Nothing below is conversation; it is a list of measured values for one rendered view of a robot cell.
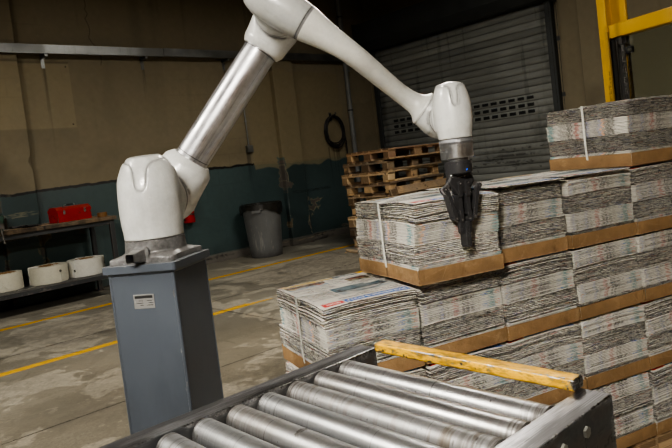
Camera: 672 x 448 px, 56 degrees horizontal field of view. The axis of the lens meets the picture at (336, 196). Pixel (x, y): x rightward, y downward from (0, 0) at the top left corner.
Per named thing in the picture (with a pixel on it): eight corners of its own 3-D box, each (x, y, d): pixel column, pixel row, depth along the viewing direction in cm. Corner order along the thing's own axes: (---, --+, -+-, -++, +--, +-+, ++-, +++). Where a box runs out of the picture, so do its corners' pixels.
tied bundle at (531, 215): (426, 256, 221) (419, 191, 220) (494, 243, 233) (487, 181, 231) (494, 267, 186) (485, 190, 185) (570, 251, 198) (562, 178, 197)
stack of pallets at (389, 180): (405, 232, 966) (396, 148, 959) (458, 232, 900) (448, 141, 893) (347, 248, 870) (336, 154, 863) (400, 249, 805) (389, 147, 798)
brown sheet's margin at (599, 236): (494, 241, 232) (493, 229, 232) (553, 229, 244) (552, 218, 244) (573, 249, 198) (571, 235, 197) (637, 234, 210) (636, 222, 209)
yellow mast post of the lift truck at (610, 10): (630, 370, 287) (593, -18, 278) (644, 365, 291) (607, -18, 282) (647, 375, 279) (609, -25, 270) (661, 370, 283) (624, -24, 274)
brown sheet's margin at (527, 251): (426, 254, 221) (425, 242, 221) (493, 241, 232) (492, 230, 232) (494, 265, 186) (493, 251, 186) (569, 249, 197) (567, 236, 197)
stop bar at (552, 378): (385, 347, 131) (384, 338, 131) (585, 386, 99) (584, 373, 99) (374, 352, 129) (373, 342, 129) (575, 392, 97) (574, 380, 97)
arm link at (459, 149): (432, 142, 174) (434, 163, 174) (451, 139, 166) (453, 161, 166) (459, 138, 178) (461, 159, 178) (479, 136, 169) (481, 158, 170)
